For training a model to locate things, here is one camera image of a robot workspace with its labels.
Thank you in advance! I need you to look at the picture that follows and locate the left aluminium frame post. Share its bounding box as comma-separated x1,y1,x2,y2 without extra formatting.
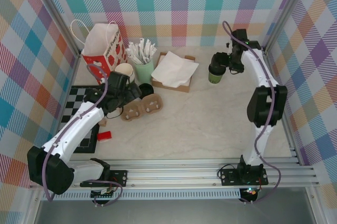
31,0,82,59

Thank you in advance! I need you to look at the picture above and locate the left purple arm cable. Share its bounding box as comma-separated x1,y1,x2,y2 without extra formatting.
42,63,124,208

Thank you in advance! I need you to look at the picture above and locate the left black mount plate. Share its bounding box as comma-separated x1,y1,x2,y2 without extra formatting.
80,170,129,188

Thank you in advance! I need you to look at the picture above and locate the right black mount plate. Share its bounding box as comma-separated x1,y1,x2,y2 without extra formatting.
220,168,269,187

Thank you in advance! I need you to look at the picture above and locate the small lit controller board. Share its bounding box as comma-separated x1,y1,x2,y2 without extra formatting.
241,187,258,196

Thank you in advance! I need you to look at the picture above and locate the right aluminium frame post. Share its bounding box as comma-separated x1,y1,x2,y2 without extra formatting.
260,0,314,53

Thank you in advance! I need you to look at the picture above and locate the black plastic cup lid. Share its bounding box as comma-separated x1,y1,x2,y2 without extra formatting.
209,63,226,76
138,83,155,98

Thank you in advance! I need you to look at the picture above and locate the red block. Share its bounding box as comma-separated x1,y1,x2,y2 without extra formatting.
96,130,113,142

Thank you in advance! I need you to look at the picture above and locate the brown cardboard cup carrier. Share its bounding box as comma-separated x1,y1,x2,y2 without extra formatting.
121,94,163,122

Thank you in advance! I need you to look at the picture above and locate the mint green holder cup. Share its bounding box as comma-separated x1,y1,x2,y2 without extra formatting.
132,60,155,85

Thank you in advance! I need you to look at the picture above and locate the stack of paper cups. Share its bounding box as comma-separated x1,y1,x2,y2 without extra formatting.
115,62,136,84

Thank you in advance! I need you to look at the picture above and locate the black white checkerboard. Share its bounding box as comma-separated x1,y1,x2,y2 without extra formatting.
59,85,101,154

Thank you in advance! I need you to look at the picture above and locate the brown cardboard napkin tray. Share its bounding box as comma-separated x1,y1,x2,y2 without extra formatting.
151,52,196,93

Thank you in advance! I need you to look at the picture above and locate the aluminium table edge rail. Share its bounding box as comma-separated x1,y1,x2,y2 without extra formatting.
262,46,301,165

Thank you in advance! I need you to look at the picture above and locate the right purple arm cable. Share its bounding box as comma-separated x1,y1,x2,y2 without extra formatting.
222,20,282,204

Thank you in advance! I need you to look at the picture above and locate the small green circuit board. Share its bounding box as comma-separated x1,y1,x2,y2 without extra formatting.
91,188,116,199

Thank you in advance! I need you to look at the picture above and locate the perforated white cable duct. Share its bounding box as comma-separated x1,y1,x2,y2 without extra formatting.
41,191,242,200

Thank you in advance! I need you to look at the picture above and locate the aluminium frame post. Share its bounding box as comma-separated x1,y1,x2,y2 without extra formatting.
260,0,314,53
31,0,82,59

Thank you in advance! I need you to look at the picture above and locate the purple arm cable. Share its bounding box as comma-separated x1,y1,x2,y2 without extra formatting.
42,63,124,208
222,20,282,204

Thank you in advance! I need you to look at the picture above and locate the white red printed paper bag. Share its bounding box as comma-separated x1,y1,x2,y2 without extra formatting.
70,20,130,86

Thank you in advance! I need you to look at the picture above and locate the green paper coffee cup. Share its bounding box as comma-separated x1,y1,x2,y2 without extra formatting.
207,63,227,84

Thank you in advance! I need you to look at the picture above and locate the black mount plate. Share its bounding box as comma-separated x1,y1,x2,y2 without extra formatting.
80,170,129,188
220,168,269,187

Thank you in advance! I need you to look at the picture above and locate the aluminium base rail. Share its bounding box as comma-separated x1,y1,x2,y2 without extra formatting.
28,152,321,189

